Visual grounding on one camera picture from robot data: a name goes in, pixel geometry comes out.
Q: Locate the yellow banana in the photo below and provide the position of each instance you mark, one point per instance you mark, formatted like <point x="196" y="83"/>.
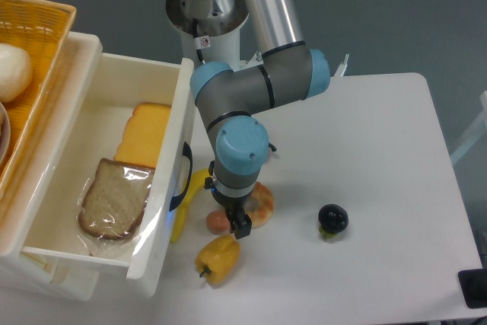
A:
<point x="196" y="184"/>

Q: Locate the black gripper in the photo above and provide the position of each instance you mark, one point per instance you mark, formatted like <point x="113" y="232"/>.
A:
<point x="240" y="221"/>

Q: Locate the black drawer handle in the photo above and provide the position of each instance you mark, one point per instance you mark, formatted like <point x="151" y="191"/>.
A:
<point x="185" y="175"/>

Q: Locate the brown egg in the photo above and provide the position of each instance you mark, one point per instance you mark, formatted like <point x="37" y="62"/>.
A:
<point x="217" y="222"/>

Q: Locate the white bun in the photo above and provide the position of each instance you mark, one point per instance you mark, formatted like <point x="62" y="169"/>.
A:
<point x="16" y="72"/>

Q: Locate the white drawer cabinet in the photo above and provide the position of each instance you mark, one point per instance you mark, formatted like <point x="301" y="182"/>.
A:
<point x="39" y="272"/>

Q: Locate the dark purple mangosteen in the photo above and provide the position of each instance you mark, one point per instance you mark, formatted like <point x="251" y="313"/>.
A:
<point x="333" y="220"/>

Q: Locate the yellow wicker basket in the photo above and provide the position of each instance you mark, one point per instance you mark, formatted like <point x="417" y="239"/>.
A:
<point x="40" y="27"/>

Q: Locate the white plastic drawer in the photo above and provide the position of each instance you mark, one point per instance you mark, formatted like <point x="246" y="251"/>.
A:
<point x="119" y="85"/>

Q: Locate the red bell pepper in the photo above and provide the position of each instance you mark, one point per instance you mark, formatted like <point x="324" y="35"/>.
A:
<point x="272" y="148"/>

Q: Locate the black device at edge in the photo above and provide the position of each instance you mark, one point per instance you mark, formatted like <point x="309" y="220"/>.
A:
<point x="473" y="286"/>

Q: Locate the bowl rim at left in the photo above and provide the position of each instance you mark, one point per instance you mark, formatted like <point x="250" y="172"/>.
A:
<point x="5" y="133"/>

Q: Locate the orange cake slice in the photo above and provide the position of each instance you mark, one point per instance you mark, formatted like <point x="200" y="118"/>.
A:
<point x="143" y="135"/>

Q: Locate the yellow bell pepper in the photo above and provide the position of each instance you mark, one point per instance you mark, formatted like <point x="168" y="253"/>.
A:
<point x="215" y="260"/>

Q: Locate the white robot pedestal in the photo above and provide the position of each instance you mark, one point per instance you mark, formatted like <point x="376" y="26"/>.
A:
<point x="223" y="48"/>

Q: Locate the white frame at right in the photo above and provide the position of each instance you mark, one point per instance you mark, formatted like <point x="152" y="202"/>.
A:
<point x="471" y="135"/>

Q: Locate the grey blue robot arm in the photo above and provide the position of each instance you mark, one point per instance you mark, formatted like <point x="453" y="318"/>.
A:
<point x="250" y="57"/>

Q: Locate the wrapped brown bread slice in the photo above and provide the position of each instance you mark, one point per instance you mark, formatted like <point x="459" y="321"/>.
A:
<point x="114" y="205"/>

